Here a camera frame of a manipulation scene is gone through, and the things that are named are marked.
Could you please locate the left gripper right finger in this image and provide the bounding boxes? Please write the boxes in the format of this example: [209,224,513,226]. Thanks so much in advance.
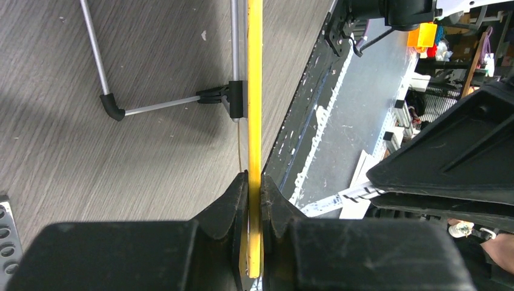
[261,176,475,290]

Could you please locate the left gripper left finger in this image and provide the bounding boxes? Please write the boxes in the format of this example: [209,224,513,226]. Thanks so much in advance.
[6,173,248,290]

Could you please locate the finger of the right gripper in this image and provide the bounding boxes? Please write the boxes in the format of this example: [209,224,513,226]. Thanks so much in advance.
[367,80,513,232]

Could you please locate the whiteboard marker pen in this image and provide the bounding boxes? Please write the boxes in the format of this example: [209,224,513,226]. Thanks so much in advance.
[299,181,386,218]

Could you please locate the yellow framed whiteboard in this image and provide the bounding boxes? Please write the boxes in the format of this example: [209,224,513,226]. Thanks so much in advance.
[80,1,264,278]

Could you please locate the grey studded baseplate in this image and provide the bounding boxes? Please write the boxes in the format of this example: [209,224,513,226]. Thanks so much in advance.
[1,195,23,290]

